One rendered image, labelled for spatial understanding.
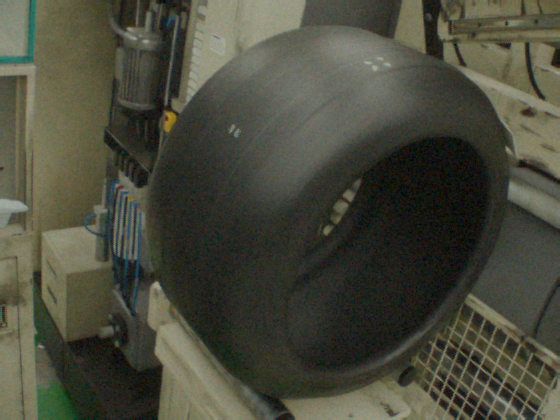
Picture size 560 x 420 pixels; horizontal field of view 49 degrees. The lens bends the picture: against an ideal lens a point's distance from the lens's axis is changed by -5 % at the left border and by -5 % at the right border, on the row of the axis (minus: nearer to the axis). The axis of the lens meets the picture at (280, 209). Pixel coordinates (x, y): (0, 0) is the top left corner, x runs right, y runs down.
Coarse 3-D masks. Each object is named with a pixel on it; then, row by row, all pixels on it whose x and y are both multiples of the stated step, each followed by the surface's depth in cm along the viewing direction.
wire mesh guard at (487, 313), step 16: (480, 304) 123; (496, 320) 119; (464, 336) 127; (480, 336) 124; (512, 336) 117; (528, 336) 115; (480, 352) 124; (544, 352) 111; (480, 368) 125; (384, 384) 148; (464, 384) 129; (432, 400) 136; (448, 400) 133; (464, 400) 129; (480, 400) 125
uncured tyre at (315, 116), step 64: (256, 64) 88; (320, 64) 83; (448, 64) 90; (192, 128) 87; (256, 128) 80; (320, 128) 77; (384, 128) 79; (448, 128) 86; (192, 192) 84; (256, 192) 77; (320, 192) 78; (384, 192) 128; (448, 192) 119; (192, 256) 84; (256, 256) 78; (320, 256) 127; (384, 256) 128; (448, 256) 119; (192, 320) 90; (256, 320) 82; (320, 320) 123; (384, 320) 120; (448, 320) 112; (256, 384) 93; (320, 384) 97
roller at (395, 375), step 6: (408, 360) 116; (402, 366) 114; (408, 366) 114; (396, 372) 114; (402, 372) 114; (408, 372) 113; (414, 372) 115; (396, 378) 114; (402, 378) 113; (408, 378) 114; (414, 378) 116; (402, 384) 114; (408, 384) 116
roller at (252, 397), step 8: (176, 312) 120; (192, 336) 116; (200, 344) 113; (208, 352) 111; (216, 360) 109; (224, 376) 108; (232, 376) 106; (232, 384) 106; (240, 384) 104; (240, 392) 104; (248, 392) 103; (256, 392) 102; (248, 400) 102; (256, 400) 101; (264, 400) 100; (272, 400) 100; (256, 408) 101; (264, 408) 99; (272, 408) 99; (280, 408) 99; (264, 416) 99; (272, 416) 98; (280, 416) 98; (288, 416) 98
